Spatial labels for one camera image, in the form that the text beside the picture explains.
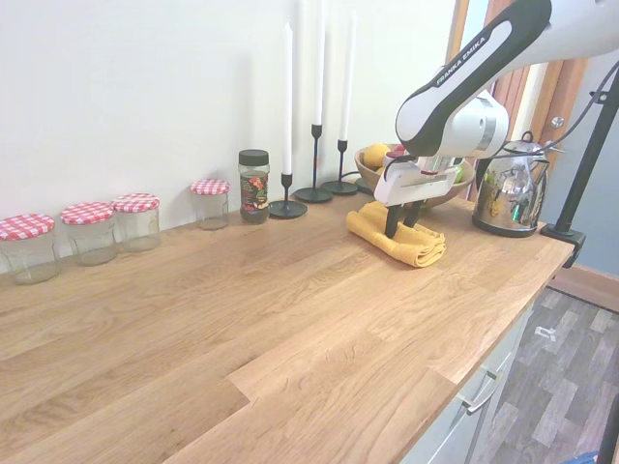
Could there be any white taper candle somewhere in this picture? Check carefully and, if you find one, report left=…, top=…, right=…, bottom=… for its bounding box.
left=281, top=20, right=295, bottom=176
left=339, top=9, right=359, bottom=142
left=312, top=0, right=327, bottom=127

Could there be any glass jar red gingham lid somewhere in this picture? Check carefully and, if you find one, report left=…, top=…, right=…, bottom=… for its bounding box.
left=0, top=214, right=63, bottom=285
left=60, top=201, right=118, bottom=268
left=111, top=192, right=162, bottom=254
left=190, top=178, right=231, bottom=231

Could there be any wooden door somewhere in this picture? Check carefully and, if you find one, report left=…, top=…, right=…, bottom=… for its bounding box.
left=492, top=52, right=592, bottom=146

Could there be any grey kitchen cabinet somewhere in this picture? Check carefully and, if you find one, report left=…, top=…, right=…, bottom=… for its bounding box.
left=399, top=297, right=536, bottom=464

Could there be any yellow lemon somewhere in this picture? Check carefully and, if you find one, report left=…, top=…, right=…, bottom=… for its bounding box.
left=363, top=143, right=391, bottom=169

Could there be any silver drawer handle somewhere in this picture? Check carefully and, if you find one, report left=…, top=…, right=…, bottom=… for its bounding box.
left=460, top=369, right=499, bottom=415

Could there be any coffee jar black lid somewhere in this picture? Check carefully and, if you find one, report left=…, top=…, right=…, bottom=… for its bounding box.
left=237, top=149, right=272, bottom=225

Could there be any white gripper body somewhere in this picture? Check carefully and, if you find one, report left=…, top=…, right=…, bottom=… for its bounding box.
left=373, top=160, right=457, bottom=208

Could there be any yellow cloth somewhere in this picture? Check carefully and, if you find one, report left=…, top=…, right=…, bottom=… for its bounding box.
left=345, top=200, right=448, bottom=269

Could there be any tall black candle holder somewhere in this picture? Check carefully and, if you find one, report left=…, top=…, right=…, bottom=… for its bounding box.
left=292, top=123, right=335, bottom=204

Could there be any stainless steel kettle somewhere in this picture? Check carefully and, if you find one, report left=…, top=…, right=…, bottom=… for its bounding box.
left=470, top=130, right=553, bottom=239

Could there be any wooden fruit bowl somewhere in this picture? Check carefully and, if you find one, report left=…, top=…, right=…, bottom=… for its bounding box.
left=353, top=143, right=478, bottom=210

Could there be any black gripper cable plug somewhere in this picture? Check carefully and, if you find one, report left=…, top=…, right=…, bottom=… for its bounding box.
left=380, top=154, right=416, bottom=183

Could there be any green apple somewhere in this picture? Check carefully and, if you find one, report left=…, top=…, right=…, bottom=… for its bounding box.
left=454, top=159, right=478, bottom=185

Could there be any black camera stand with clamp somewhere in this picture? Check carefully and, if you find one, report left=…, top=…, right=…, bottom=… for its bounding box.
left=540, top=67, right=619, bottom=270

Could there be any medium black candle holder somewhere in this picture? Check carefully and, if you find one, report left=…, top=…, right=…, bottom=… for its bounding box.
left=320, top=138, right=360, bottom=196

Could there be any short black candle holder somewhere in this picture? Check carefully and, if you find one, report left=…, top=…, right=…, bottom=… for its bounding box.
left=267, top=171, right=310, bottom=220

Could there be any black camera cable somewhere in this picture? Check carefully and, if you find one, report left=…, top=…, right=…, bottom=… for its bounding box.
left=541, top=62, right=619, bottom=149

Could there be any black tripod leg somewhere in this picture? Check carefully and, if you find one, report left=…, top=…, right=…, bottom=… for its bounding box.
left=598, top=393, right=619, bottom=464

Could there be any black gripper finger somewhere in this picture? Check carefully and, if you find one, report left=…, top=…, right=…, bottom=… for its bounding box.
left=401, top=199, right=423, bottom=229
left=384, top=202, right=403, bottom=240

